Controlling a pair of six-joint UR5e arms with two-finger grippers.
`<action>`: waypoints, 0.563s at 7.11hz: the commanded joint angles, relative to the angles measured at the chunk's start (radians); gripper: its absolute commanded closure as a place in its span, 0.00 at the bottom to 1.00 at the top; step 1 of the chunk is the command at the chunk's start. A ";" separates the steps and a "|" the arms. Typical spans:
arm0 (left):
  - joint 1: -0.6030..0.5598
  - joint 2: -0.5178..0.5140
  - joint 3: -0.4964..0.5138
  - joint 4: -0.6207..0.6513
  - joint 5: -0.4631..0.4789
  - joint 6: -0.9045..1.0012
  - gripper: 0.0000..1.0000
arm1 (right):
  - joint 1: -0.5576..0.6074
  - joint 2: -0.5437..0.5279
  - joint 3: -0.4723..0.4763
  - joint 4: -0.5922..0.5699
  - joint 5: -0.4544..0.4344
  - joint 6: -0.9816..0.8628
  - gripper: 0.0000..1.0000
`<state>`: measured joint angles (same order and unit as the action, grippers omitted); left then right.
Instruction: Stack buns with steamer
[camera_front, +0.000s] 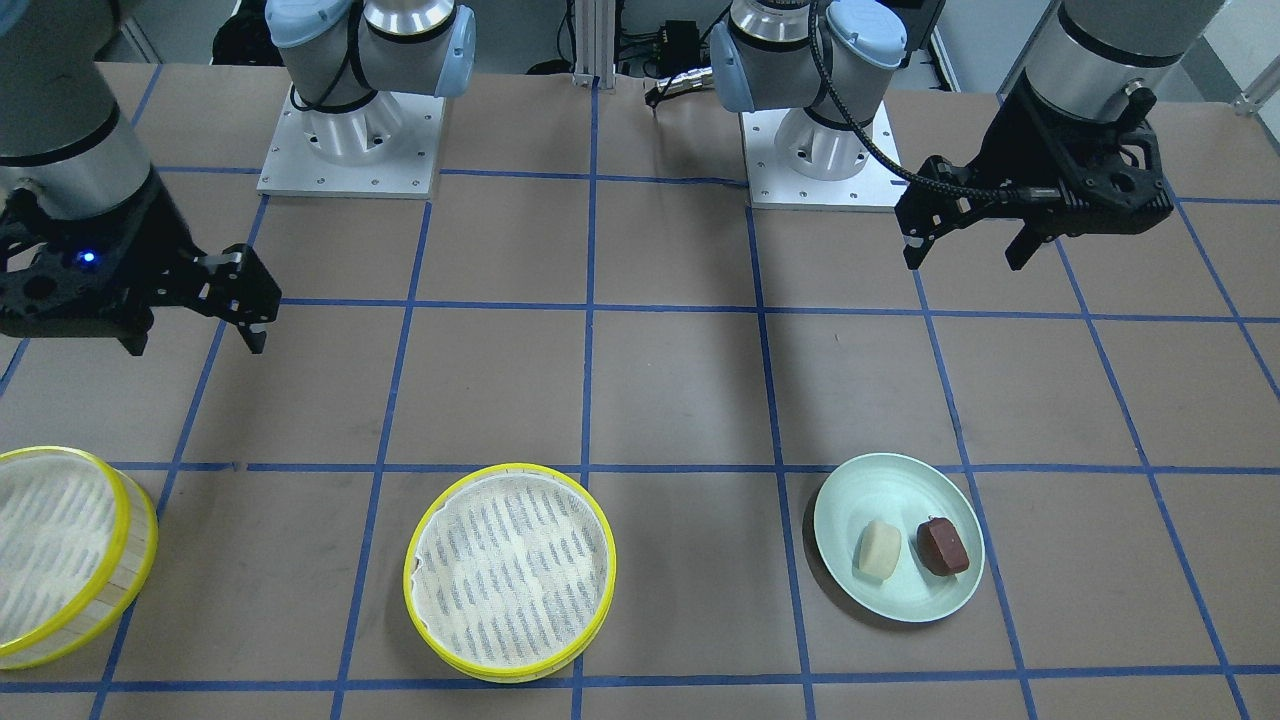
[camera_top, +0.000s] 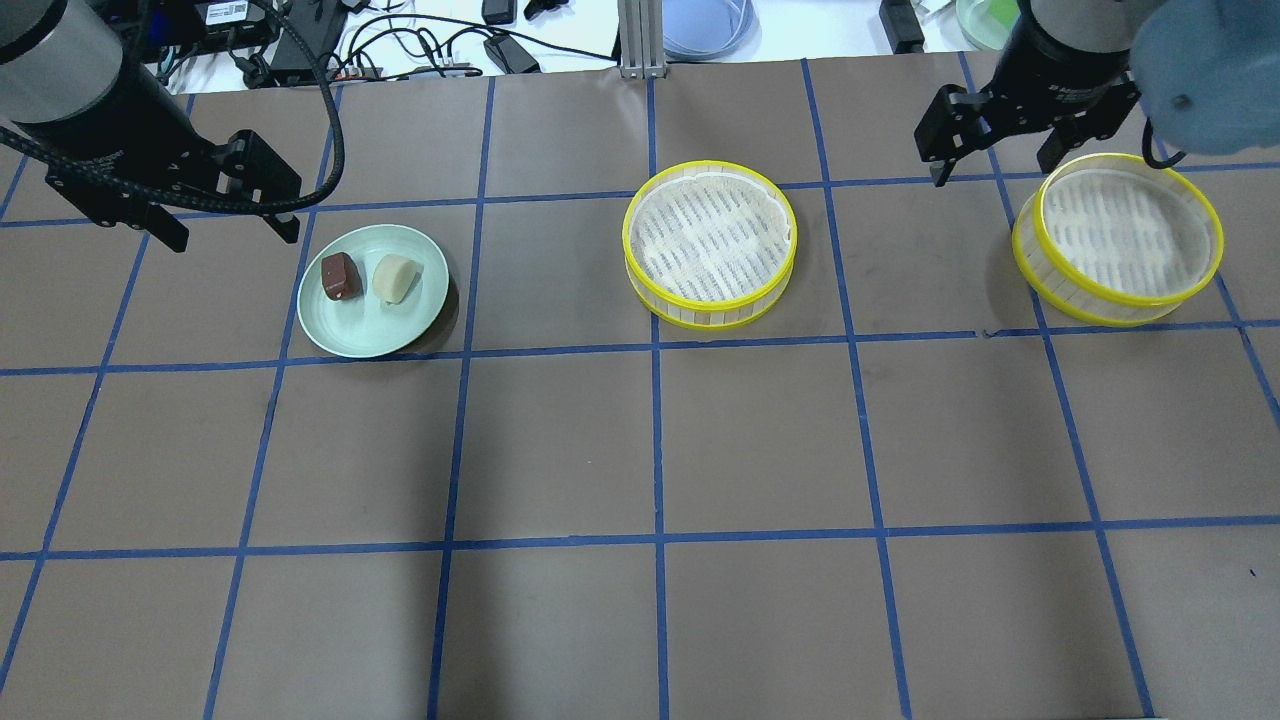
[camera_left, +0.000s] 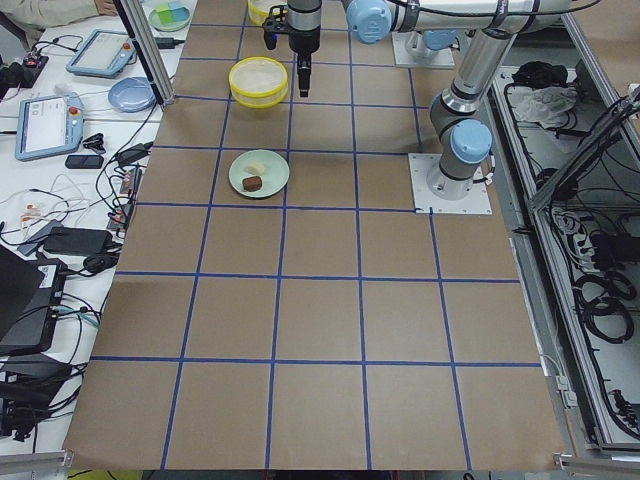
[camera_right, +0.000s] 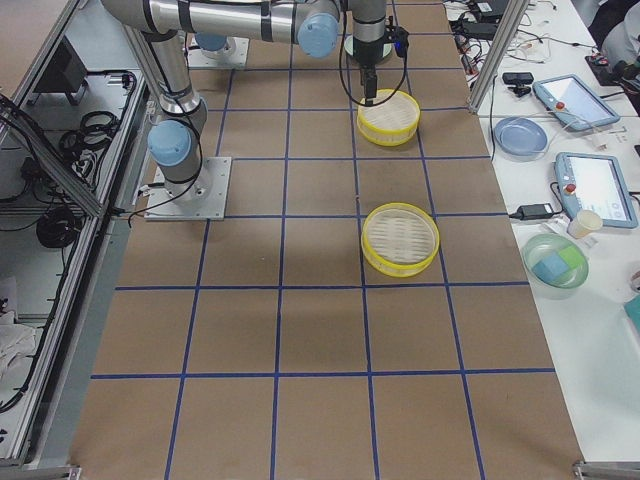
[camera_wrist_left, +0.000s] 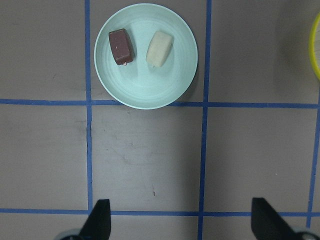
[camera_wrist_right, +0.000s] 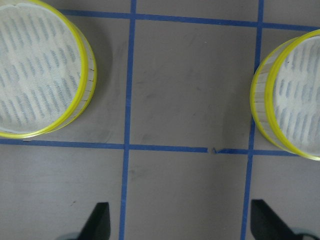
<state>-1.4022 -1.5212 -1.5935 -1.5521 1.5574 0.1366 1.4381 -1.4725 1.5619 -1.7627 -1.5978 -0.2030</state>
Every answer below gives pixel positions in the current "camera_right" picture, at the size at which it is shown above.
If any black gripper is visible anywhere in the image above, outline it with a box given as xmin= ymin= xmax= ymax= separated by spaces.
xmin=355 ymin=42 xmax=383 ymax=106

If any yellow bamboo steamer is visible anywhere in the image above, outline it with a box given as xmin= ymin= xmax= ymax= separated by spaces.
xmin=361 ymin=202 xmax=440 ymax=278
xmin=356 ymin=89 xmax=421 ymax=147

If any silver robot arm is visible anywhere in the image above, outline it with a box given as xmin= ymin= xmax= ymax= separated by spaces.
xmin=195 ymin=33 xmax=235 ymax=58
xmin=103 ymin=1 xmax=390 ymax=142

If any green plate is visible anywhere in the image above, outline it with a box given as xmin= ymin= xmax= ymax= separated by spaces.
xmin=344 ymin=35 xmax=392 ymax=64

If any black webcam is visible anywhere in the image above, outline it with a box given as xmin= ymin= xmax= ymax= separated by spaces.
xmin=502 ymin=72 xmax=534 ymax=98

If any blue plate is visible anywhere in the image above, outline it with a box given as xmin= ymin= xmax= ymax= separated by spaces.
xmin=493 ymin=117 xmax=548 ymax=161

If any black power adapter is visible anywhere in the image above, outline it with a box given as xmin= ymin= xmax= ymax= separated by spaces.
xmin=509 ymin=203 xmax=556 ymax=221

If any far teach pendant tablet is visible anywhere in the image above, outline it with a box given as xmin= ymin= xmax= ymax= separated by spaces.
xmin=532 ymin=74 xmax=620 ymax=131

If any teach pendant tablet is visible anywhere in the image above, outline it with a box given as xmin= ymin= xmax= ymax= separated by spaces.
xmin=554 ymin=152 xmax=639 ymax=229
xmin=532 ymin=74 xmax=620 ymax=131

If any near teach pendant tablet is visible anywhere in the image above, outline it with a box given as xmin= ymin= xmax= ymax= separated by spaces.
xmin=554 ymin=152 xmax=639 ymax=229

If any paper cup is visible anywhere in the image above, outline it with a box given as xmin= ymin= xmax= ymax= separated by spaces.
xmin=567 ymin=209 xmax=603 ymax=239

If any blue sponge block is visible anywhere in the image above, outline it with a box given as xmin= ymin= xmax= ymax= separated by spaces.
xmin=531 ymin=252 xmax=570 ymax=285

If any green glass bowl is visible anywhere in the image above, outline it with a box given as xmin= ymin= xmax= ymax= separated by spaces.
xmin=521 ymin=233 xmax=589 ymax=300

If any green sponge block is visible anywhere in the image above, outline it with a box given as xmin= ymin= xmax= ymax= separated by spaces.
xmin=558 ymin=245 xmax=586 ymax=270

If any white crumpled cloth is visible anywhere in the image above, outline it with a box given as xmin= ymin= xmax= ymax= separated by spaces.
xmin=0 ymin=277 xmax=37 ymax=381

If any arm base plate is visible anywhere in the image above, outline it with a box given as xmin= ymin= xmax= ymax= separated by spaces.
xmin=143 ymin=157 xmax=232 ymax=221
xmin=187 ymin=35 xmax=249 ymax=70

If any aluminium frame post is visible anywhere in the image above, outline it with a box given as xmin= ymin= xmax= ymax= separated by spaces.
xmin=468 ymin=0 xmax=528 ymax=114

